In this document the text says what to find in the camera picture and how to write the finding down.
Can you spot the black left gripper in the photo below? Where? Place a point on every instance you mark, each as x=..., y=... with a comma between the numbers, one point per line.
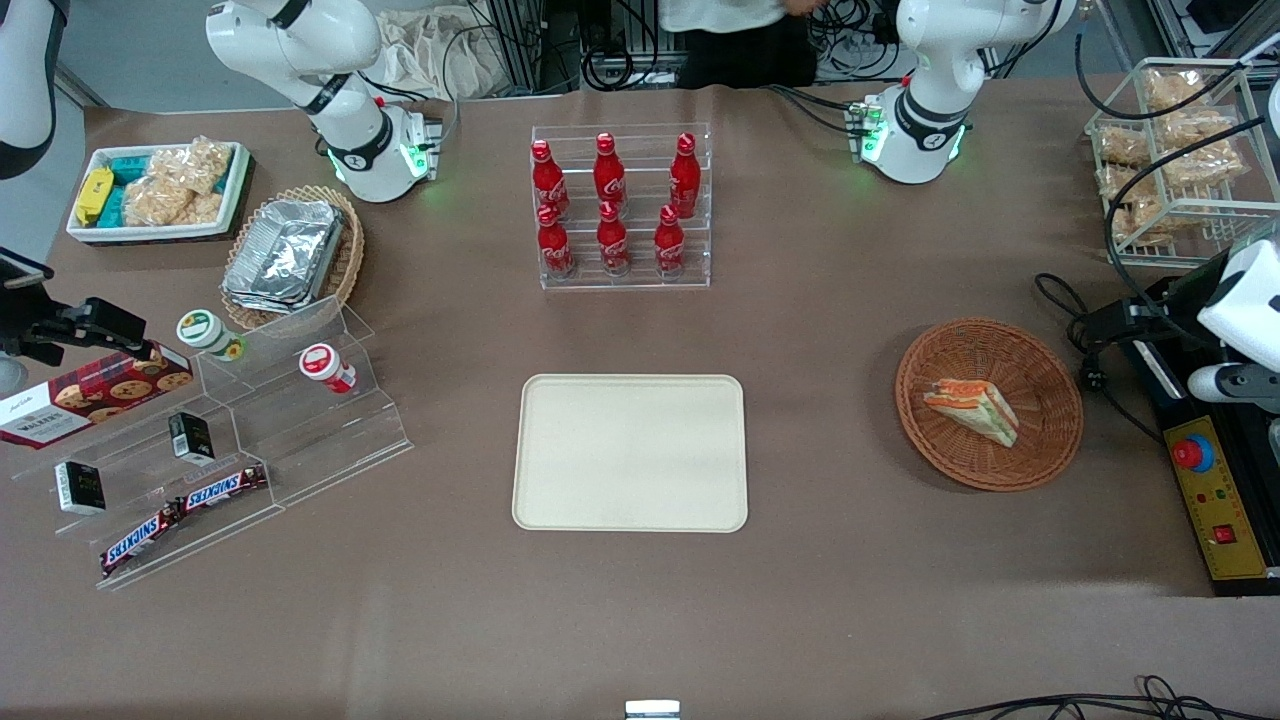
x=1172, y=301

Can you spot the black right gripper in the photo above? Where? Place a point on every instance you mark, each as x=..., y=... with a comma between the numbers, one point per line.
x=28, y=328

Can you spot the plastic-wrapped triangle sandwich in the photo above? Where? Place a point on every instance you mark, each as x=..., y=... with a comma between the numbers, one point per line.
x=975, y=408

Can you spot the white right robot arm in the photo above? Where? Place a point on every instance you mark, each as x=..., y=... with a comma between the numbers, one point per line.
x=320, y=60

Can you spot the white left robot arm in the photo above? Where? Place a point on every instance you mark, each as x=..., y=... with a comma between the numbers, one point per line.
x=940, y=70

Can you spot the brown round wicker basket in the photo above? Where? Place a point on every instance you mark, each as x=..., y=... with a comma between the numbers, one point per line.
x=1040, y=400

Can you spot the tan oval wicker basket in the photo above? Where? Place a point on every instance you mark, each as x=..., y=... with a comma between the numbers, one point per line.
x=345, y=255

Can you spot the beige rectangular tray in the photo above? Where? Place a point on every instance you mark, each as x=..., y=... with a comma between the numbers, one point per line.
x=630, y=452

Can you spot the red tartan cookie box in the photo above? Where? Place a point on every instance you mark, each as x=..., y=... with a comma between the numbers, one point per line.
x=90, y=400

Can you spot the green-lidded yogurt cup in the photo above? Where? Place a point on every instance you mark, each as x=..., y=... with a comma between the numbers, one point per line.
x=205, y=332

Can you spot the teal snack pack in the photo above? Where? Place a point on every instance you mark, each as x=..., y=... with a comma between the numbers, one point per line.
x=130, y=167
x=113, y=207

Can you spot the clear bagged cracker snack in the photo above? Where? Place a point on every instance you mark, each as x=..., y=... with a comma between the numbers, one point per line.
x=1170, y=88
x=1122, y=145
x=1130, y=205
x=1205, y=150

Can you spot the yellow snack pack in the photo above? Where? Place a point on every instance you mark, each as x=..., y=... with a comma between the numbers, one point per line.
x=93, y=195

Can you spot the clear rice cracker bag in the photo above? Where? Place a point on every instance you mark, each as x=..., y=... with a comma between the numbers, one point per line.
x=200, y=165
x=165, y=203

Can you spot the small black carton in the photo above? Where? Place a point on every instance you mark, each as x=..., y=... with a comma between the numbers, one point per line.
x=190, y=438
x=80, y=488

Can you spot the red emergency stop button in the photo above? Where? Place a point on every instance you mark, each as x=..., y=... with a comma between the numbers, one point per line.
x=1192, y=454

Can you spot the silver foil container stack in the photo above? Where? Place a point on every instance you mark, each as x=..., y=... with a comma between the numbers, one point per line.
x=285, y=255

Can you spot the black yellow control box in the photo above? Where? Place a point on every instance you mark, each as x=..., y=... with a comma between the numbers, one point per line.
x=1215, y=500

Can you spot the white rectangular snack bin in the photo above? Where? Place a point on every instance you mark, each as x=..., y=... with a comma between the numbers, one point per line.
x=238, y=175

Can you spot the brown snickers bar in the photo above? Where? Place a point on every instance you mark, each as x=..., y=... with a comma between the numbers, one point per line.
x=140, y=540
x=225, y=488

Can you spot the red-lidded yogurt cup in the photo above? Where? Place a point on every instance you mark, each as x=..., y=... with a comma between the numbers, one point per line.
x=322, y=364

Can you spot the clear acrylic tiered stand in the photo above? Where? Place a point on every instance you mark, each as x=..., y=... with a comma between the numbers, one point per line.
x=300, y=440

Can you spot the cream cloth bag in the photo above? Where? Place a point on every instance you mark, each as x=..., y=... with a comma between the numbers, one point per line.
x=430, y=55

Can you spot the red cola bottle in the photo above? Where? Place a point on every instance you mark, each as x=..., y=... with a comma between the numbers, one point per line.
x=555, y=245
x=669, y=245
x=549, y=180
x=613, y=243
x=684, y=178
x=609, y=175

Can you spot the person in white shirt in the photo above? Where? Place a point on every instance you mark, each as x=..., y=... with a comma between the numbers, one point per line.
x=740, y=40

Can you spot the clear acrylic bottle rack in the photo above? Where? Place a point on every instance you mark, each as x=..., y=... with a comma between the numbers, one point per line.
x=620, y=282

